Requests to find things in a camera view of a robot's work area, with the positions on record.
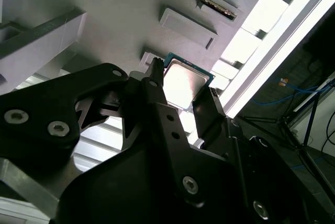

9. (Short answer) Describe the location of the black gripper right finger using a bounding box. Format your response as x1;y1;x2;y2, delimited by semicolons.
192;86;325;224

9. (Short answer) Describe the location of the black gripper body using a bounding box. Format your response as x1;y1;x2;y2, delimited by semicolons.
56;135;247;224

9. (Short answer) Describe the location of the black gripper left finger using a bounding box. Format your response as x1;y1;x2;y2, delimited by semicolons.
0;56;207;208

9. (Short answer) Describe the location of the silver CPU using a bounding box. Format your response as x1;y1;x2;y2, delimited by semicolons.
161;52;217;111

